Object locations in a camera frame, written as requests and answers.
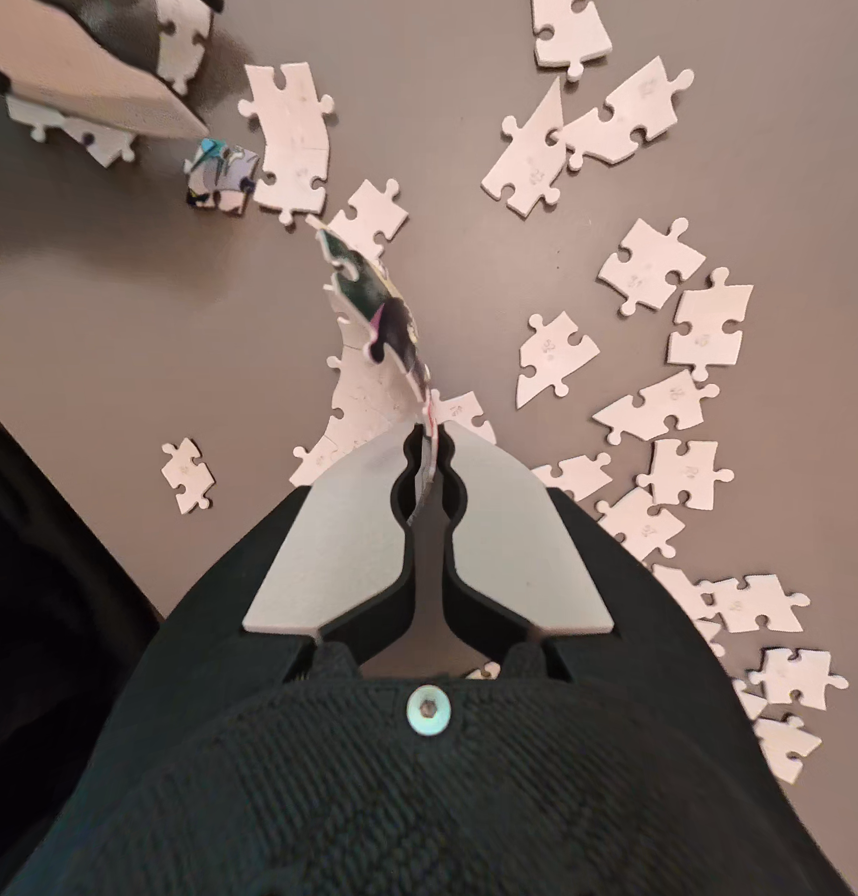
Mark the bowl-shaped assembled puzzle section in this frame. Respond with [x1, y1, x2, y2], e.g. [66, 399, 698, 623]
[289, 213, 445, 526]

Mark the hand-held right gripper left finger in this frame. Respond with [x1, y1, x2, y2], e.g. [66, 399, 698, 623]
[240, 422, 426, 660]

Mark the three-piece white puzzle strip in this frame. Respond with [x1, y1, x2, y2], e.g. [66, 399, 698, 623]
[237, 63, 335, 226]

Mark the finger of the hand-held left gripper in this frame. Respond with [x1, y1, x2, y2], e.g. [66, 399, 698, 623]
[0, 0, 210, 140]

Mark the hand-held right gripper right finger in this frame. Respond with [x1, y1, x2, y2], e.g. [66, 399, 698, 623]
[438, 420, 616, 664]

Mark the scatter of white pieces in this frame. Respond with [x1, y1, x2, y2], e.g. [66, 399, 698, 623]
[5, 0, 850, 785]

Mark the single white puzzle piece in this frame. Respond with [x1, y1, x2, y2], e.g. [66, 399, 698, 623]
[154, 0, 214, 96]

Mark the colourful printed puzzle piece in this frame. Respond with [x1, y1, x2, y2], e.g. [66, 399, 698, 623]
[184, 138, 260, 214]

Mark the person's black clothing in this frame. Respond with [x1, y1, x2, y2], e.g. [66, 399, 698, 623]
[0, 399, 171, 896]

